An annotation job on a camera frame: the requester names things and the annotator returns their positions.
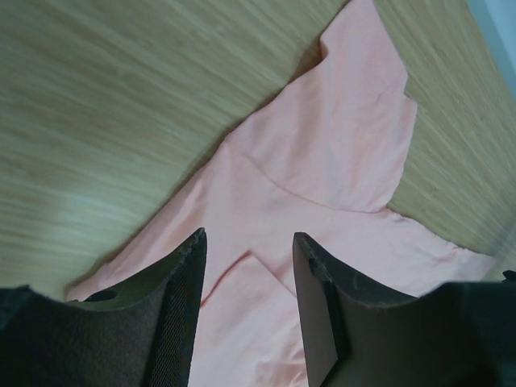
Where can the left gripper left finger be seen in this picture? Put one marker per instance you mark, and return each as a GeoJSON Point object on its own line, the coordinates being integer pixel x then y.
{"type": "Point", "coordinates": [139, 332]}

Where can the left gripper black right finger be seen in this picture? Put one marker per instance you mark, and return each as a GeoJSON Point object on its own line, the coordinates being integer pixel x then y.
{"type": "Point", "coordinates": [358, 332]}

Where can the pink t shirt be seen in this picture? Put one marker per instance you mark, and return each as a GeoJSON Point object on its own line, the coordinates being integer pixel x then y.
{"type": "Point", "coordinates": [324, 158]}

